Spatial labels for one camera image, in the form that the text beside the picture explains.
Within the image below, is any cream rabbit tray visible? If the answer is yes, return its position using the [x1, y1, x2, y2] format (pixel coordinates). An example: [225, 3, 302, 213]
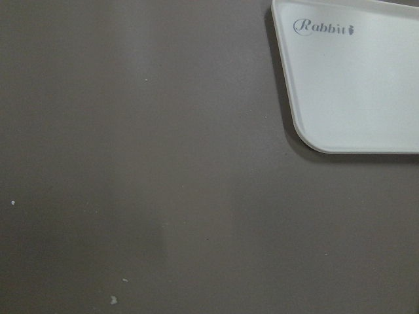
[271, 1, 418, 154]

